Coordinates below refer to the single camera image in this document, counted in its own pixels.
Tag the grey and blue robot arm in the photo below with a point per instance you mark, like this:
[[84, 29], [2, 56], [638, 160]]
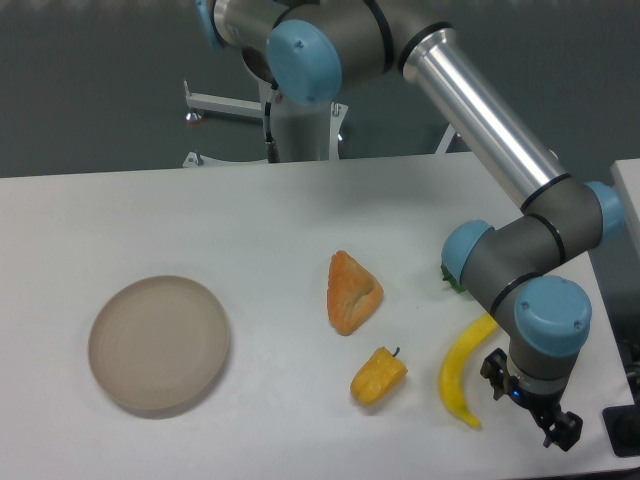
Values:
[[309, 51]]

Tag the beige round plate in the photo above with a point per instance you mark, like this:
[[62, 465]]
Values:
[[157, 347]]

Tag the black device at right edge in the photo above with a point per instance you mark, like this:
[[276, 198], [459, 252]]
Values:
[[622, 426]]

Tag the white side table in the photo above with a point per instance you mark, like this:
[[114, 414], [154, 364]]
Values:
[[626, 175]]

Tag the green pepper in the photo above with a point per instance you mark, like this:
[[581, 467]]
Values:
[[452, 277]]

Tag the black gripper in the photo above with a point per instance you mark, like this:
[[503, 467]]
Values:
[[542, 398]]

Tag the yellow bell pepper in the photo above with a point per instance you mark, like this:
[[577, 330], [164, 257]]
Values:
[[378, 376]]

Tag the orange pumpkin slice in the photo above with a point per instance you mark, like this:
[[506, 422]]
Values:
[[353, 293]]

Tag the yellow banana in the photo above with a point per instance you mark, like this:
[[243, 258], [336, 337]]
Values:
[[450, 378]]

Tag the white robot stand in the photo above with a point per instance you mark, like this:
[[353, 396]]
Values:
[[384, 118]]

